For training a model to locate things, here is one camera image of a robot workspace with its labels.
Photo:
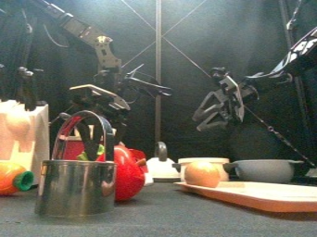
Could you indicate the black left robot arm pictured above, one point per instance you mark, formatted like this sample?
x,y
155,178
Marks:
x,y
85,31

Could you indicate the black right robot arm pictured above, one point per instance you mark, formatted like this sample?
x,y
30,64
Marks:
x,y
295,55

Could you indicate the light wooden board plate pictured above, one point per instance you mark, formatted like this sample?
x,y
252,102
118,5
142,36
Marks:
x,y
260,194

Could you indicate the green toy piece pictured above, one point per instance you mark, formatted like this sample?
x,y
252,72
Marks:
x,y
99,151

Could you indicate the cream toy pot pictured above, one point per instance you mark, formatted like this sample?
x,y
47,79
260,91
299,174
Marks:
x,y
214,163

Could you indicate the red toy pepper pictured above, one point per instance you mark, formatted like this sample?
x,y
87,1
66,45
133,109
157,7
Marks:
x,y
129,174

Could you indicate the white knife block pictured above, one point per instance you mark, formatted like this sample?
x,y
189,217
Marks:
x,y
26,135

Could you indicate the tan toy egg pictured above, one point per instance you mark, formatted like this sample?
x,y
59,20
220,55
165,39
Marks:
x,y
202,174

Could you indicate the grey toy pot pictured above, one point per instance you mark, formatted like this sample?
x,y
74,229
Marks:
x,y
264,170

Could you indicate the orange toy with green cap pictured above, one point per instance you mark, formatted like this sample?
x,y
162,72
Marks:
x,y
12,179

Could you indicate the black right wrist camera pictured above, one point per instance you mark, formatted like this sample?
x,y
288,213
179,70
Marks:
x,y
218,73

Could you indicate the vertical metal frame pole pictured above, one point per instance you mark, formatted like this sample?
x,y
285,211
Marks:
x,y
158,71

